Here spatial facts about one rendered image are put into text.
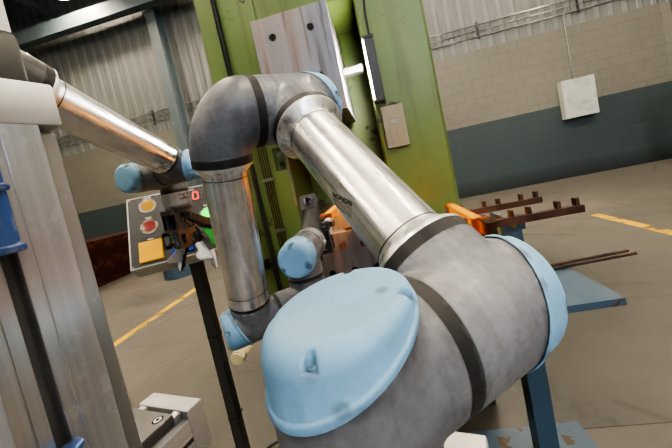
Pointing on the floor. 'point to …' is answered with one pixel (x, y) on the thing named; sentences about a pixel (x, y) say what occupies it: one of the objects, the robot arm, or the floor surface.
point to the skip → (109, 257)
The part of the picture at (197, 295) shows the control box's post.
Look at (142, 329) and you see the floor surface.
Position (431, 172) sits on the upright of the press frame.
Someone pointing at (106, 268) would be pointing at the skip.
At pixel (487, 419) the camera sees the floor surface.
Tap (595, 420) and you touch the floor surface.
